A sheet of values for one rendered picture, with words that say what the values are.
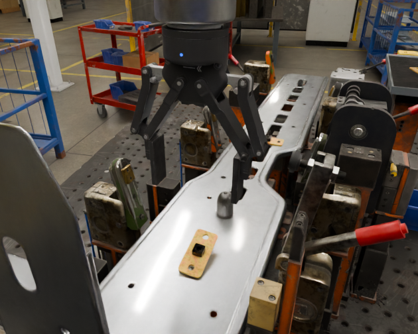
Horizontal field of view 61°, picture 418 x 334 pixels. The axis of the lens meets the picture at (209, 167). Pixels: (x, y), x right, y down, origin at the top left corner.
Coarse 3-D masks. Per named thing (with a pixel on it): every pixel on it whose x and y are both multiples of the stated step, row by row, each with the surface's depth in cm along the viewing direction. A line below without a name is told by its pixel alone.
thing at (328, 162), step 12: (300, 156) 41; (324, 156) 42; (288, 168) 43; (312, 168) 40; (324, 168) 40; (336, 168) 41; (312, 180) 41; (324, 180) 40; (312, 192) 42; (300, 204) 43; (312, 204) 42; (312, 216) 43; (288, 240) 46; (288, 252) 47
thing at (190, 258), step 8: (200, 232) 59; (208, 232) 59; (192, 240) 58; (200, 240) 58; (208, 240) 58; (216, 240) 58; (192, 248) 57; (200, 248) 56; (208, 248) 57; (184, 256) 55; (192, 256) 56; (200, 256) 55; (208, 256) 56; (184, 264) 54; (192, 264) 55; (200, 264) 55; (184, 272) 54; (192, 272) 54; (200, 272) 54
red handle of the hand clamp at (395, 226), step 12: (360, 228) 44; (372, 228) 43; (384, 228) 42; (396, 228) 41; (324, 240) 46; (336, 240) 45; (348, 240) 44; (360, 240) 43; (372, 240) 42; (384, 240) 42; (312, 252) 47
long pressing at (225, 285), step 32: (288, 96) 126; (320, 96) 125; (288, 128) 102; (224, 160) 85; (192, 192) 73; (256, 192) 73; (160, 224) 64; (192, 224) 64; (224, 224) 64; (256, 224) 64; (128, 256) 58; (160, 256) 57; (224, 256) 57; (256, 256) 57; (128, 288) 52; (160, 288) 52; (192, 288) 52; (224, 288) 52; (128, 320) 47; (160, 320) 47; (192, 320) 47; (224, 320) 47
